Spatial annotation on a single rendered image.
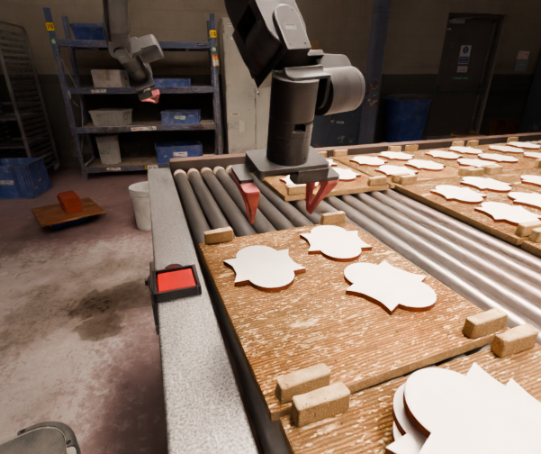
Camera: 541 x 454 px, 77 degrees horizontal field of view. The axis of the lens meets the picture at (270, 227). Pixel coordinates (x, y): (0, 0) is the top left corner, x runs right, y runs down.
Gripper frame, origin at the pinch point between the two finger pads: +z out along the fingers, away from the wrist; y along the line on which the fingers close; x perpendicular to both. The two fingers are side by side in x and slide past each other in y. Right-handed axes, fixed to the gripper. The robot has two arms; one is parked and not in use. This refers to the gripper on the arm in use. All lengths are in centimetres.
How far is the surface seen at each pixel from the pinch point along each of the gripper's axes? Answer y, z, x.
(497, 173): 95, 20, 30
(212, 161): 8, 31, 82
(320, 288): 4.8, 10.9, -7.2
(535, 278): 44.2, 11.7, -16.3
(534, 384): 17.8, 5.6, -31.7
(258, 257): -1.4, 12.5, 4.5
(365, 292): 10.1, 9.0, -11.6
